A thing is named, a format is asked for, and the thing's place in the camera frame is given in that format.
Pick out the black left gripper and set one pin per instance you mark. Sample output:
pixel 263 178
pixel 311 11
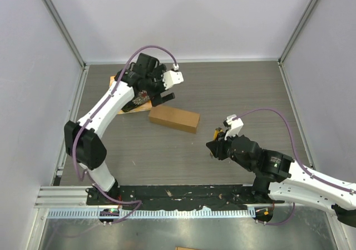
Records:
pixel 158 99

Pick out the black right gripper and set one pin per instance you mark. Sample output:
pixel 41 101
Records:
pixel 217 148

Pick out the yellow utility knife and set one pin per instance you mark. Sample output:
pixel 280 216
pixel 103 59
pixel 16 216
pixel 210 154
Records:
pixel 219 136

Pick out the brown cardboard express box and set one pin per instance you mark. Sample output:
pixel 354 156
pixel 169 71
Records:
pixel 175 118

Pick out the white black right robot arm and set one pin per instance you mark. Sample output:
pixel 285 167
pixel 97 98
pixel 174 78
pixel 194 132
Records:
pixel 278 177

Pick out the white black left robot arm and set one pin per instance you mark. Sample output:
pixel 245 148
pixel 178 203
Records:
pixel 138 82

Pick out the cardboard box on floor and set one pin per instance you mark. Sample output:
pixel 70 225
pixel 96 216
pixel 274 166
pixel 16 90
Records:
pixel 185 248

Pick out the orange checkered cloth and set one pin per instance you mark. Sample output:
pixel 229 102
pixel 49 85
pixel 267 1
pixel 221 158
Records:
pixel 140 104

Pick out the black patterned tray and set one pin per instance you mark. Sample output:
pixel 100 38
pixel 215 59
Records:
pixel 130 102

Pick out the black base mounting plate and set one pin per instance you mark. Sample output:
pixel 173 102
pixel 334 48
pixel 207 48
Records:
pixel 220 197

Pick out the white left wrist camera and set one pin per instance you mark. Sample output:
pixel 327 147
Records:
pixel 172 77

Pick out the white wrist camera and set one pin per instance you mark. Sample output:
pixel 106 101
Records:
pixel 233 126
pixel 172 77

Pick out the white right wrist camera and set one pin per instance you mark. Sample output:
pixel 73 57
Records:
pixel 233 126

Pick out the aluminium frame rail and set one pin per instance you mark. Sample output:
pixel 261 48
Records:
pixel 71 196

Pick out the white slotted cable duct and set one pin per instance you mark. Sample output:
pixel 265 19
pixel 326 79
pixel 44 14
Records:
pixel 110 213

